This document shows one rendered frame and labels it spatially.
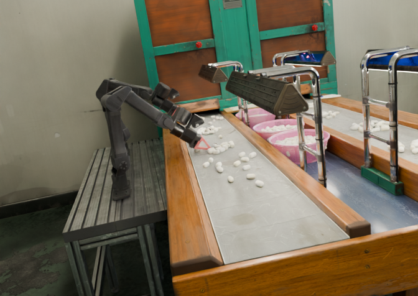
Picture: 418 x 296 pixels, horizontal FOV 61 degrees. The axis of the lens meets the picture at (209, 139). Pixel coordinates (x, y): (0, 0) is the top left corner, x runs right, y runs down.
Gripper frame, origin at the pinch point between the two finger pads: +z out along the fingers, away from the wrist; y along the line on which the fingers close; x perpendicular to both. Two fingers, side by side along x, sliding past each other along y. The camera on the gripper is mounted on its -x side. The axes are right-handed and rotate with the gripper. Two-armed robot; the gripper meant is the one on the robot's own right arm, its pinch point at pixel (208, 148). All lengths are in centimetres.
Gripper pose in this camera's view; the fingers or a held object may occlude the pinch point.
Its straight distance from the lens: 168.3
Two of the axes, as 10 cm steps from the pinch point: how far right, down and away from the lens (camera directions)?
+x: -5.2, 8.4, 1.3
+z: 8.4, 4.9, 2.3
